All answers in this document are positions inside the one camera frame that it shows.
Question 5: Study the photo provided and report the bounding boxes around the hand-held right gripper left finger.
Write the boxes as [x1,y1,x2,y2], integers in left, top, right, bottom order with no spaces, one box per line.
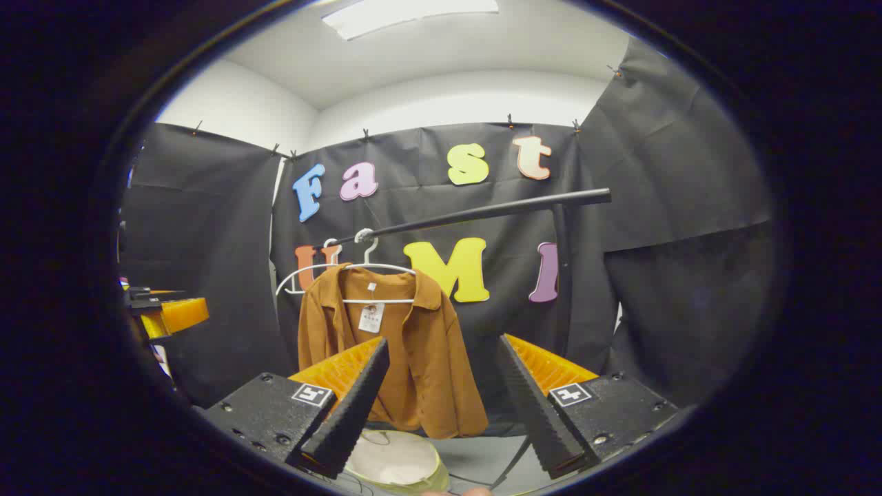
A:
[200,336,391,480]

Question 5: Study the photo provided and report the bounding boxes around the row of black clips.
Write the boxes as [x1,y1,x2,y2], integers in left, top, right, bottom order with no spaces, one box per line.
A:
[192,65,624,161]

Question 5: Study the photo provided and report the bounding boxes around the ceiling light panel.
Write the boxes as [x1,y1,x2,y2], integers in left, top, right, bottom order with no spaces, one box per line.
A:
[320,0,500,41]

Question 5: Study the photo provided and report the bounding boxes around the white laundry hamper yellow rim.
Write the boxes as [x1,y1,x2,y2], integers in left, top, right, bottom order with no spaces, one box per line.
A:
[342,428,452,495]

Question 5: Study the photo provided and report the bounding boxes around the black clothes rack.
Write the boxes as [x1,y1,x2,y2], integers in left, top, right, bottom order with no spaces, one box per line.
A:
[314,187,613,486]

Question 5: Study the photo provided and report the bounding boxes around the brown shirt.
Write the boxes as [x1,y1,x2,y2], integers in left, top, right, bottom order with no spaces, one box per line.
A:
[298,263,489,440]

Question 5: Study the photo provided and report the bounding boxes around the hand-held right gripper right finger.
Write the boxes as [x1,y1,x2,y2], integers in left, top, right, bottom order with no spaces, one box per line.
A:
[496,333,681,481]

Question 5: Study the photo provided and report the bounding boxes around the black backdrop cloth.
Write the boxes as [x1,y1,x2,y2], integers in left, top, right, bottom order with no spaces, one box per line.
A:
[121,34,776,438]

